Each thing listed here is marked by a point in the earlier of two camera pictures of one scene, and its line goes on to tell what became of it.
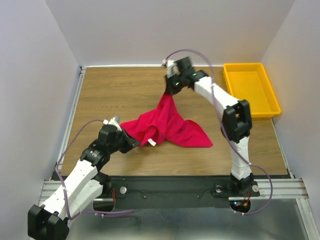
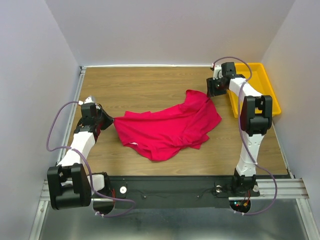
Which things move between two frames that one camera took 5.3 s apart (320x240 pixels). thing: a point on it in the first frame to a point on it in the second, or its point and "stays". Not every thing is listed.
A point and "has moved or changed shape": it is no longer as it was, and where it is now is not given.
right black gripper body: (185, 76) to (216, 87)
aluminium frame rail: (50, 187) stays
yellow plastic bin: (249, 81) stays
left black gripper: (130, 142) to (109, 120)
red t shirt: (164, 123) has moved or changed shape
